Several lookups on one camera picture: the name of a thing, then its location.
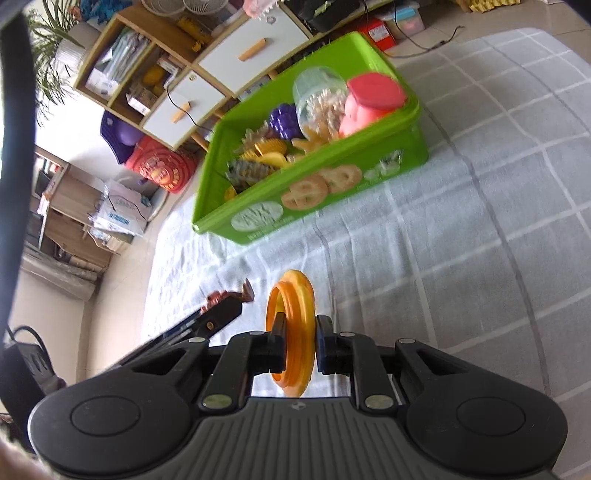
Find brown toy crab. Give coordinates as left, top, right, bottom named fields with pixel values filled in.
left=201, top=279, right=254, bottom=312

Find orange toy ring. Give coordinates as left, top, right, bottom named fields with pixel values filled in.
left=264, top=269, right=318, bottom=399

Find yellow toy corn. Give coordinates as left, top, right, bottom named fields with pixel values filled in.
left=254, top=138, right=287, bottom=156

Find purple toy grapes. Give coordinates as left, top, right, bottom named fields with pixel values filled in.
left=267, top=103, right=304, bottom=141

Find pink jar red lid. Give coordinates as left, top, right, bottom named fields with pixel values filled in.
left=339, top=72, right=408, bottom=138

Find clear cotton swab jar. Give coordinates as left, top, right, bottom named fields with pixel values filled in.
left=293, top=67, right=349, bottom=141

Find yellow toy plate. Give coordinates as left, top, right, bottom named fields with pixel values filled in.
left=223, top=152, right=290, bottom=201

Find tan toy hand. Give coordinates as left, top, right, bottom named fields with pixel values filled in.
left=287, top=131, right=329, bottom=163

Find grey checked floor mat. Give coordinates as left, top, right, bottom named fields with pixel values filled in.
left=141, top=29, right=590, bottom=479

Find white paper bag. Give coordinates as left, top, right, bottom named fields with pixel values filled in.
left=88, top=180, right=153, bottom=246

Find green plastic storage box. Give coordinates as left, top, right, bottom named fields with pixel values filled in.
left=192, top=32, right=429, bottom=245

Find purple bag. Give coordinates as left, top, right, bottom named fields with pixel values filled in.
left=100, top=111, right=144, bottom=164

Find wooden cabinet white drawers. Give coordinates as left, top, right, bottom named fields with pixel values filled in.
left=74, top=1, right=312, bottom=150

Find red cardboard box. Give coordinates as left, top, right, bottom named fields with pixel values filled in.
left=356, top=16, right=398, bottom=52

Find black handbag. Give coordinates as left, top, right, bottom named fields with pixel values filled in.
left=284, top=0, right=361, bottom=33

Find clear plastic storage bin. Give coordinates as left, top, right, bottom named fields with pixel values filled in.
left=376, top=1, right=425, bottom=41

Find pink fringed cloth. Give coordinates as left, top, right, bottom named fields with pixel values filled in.
left=242, top=0, right=277, bottom=19

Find white round fan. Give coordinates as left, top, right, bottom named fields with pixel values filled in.
left=183, top=0, right=228, bottom=16

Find white fan grille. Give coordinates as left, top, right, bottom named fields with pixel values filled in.
left=141, top=0, right=185, bottom=18

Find blue plush toy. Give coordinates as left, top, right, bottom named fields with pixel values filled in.
left=78, top=0, right=133, bottom=24

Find yellow egg tray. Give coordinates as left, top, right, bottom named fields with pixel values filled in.
left=455, top=0, right=521, bottom=13

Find potted green plant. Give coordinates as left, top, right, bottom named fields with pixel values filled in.
left=25, top=1, right=81, bottom=126

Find black power cable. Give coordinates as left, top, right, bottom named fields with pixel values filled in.
left=359, top=0, right=465, bottom=59

